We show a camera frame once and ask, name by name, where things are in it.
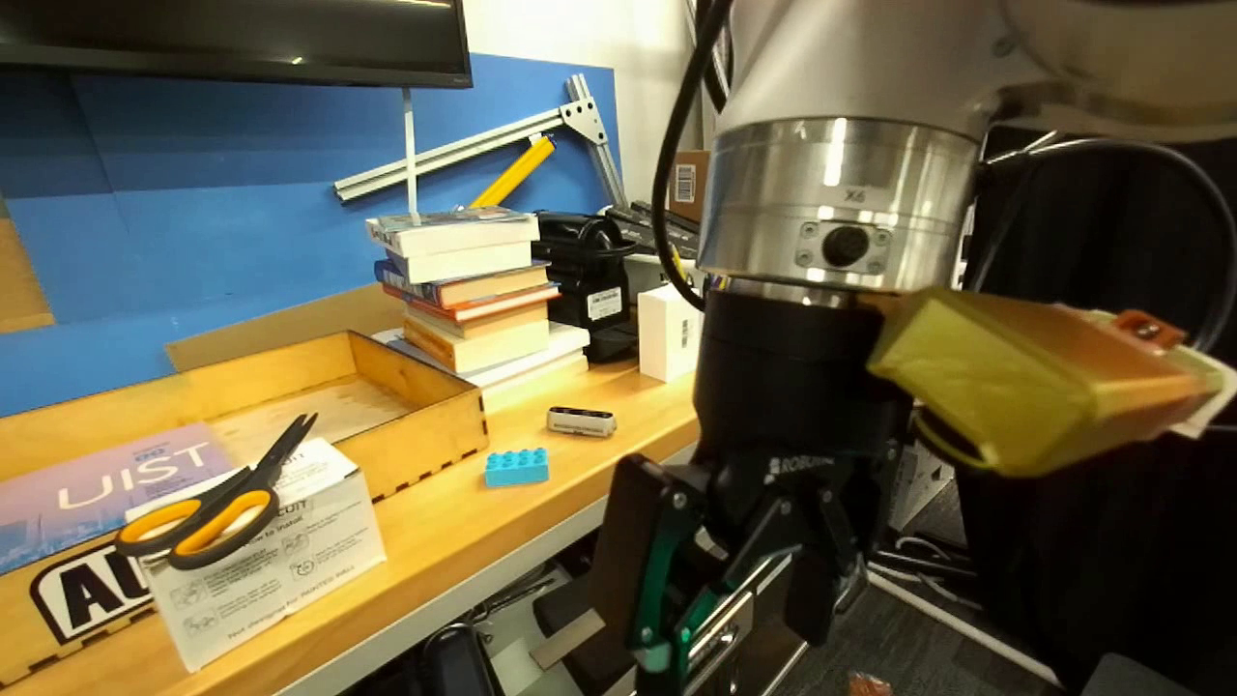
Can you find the blue toy brick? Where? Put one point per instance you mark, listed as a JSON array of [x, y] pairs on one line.
[[516, 464]]

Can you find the thin white upright rod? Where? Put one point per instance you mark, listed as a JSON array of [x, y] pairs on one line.
[[411, 158]]

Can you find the tan thick book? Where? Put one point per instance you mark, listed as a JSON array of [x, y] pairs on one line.
[[478, 341]]

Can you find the large white flat book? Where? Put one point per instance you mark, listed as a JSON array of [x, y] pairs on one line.
[[541, 353]]

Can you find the black monitor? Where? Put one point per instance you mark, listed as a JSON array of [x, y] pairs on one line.
[[233, 34]]

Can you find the grey metal drawer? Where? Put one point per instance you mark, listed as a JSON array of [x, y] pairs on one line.
[[509, 642]]

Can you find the yellow flat bar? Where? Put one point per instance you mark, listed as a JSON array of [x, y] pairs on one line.
[[510, 177]]

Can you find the thin white paperback book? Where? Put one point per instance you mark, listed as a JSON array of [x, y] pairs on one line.
[[451, 228]]

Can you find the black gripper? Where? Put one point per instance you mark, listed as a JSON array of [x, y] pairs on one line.
[[794, 388]]

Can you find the shallow wooden tray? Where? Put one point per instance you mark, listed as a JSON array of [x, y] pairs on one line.
[[388, 411]]

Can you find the black white letter sticker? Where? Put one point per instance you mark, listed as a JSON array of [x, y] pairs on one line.
[[83, 597]]

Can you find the purple UIST booklet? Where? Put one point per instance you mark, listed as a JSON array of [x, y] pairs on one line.
[[90, 490]]

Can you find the white printed cardboard box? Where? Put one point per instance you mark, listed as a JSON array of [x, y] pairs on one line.
[[277, 566]]

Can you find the brown cardboard box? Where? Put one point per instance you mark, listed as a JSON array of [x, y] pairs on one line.
[[684, 182]]

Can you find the small white carton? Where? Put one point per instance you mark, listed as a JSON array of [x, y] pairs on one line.
[[665, 334]]

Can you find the red spine book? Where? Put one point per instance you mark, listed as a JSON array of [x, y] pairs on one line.
[[483, 312]]

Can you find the black curtain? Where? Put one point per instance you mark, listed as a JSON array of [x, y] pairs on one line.
[[1135, 582]]

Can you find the thick white book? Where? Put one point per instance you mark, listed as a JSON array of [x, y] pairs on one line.
[[465, 263]]

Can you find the black electronic device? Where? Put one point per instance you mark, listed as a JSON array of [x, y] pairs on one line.
[[594, 290]]

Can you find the blue spine book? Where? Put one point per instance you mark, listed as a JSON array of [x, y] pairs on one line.
[[451, 289]]

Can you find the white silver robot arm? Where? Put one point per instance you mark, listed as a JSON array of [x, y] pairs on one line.
[[835, 80]]

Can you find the blue wall board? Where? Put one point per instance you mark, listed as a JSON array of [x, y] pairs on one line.
[[193, 235]]

